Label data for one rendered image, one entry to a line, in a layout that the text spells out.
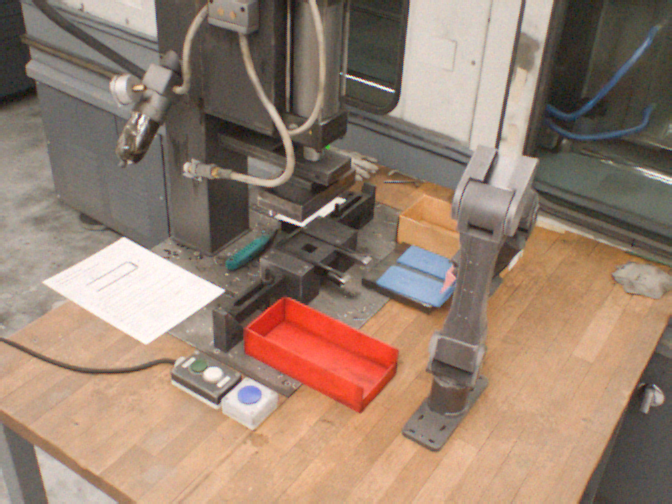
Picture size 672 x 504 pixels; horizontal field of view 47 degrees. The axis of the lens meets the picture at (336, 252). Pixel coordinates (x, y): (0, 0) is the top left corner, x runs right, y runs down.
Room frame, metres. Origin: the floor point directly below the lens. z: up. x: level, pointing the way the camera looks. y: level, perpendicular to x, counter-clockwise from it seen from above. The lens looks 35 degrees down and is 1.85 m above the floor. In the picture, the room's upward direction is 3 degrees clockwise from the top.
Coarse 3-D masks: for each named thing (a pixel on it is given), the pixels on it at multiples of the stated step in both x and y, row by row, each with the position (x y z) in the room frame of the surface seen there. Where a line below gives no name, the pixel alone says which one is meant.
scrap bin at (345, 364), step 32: (256, 320) 1.06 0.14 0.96; (288, 320) 1.13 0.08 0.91; (320, 320) 1.09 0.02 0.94; (256, 352) 1.02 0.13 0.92; (288, 352) 0.99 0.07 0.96; (320, 352) 1.05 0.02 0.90; (352, 352) 1.05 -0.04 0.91; (384, 352) 1.02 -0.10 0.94; (320, 384) 0.95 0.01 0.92; (352, 384) 0.92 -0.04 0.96; (384, 384) 0.97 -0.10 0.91
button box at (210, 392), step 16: (32, 352) 1.00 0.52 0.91; (80, 368) 0.97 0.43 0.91; (96, 368) 0.97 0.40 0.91; (112, 368) 0.97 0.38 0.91; (128, 368) 0.97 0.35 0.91; (176, 368) 0.96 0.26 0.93; (224, 368) 0.97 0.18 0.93; (176, 384) 0.95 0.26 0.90; (192, 384) 0.93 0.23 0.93; (208, 384) 0.93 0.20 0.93; (224, 384) 0.93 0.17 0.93; (208, 400) 0.91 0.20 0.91
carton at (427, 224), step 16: (416, 208) 1.50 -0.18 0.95; (432, 208) 1.52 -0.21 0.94; (448, 208) 1.49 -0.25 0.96; (400, 224) 1.43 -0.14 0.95; (416, 224) 1.41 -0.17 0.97; (432, 224) 1.51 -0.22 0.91; (448, 224) 1.49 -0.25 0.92; (400, 240) 1.43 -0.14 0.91; (416, 240) 1.40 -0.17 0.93; (432, 240) 1.39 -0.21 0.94; (448, 240) 1.37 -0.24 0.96; (448, 256) 1.36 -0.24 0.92
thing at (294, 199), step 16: (240, 128) 1.40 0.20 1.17; (224, 144) 1.34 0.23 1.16; (240, 144) 1.32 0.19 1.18; (256, 144) 1.34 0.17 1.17; (272, 144) 1.34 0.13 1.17; (272, 160) 1.28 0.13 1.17; (304, 160) 1.26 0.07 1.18; (320, 160) 1.27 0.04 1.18; (336, 160) 1.27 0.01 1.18; (304, 176) 1.24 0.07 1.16; (320, 176) 1.22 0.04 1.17; (336, 176) 1.24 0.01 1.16; (352, 176) 1.31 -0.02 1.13; (272, 192) 1.21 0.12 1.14; (288, 192) 1.21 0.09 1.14; (304, 192) 1.22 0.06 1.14; (320, 192) 1.22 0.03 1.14; (336, 192) 1.26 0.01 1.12; (272, 208) 1.20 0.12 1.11; (288, 208) 1.18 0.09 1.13; (304, 208) 1.17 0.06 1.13; (320, 208) 1.22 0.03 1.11
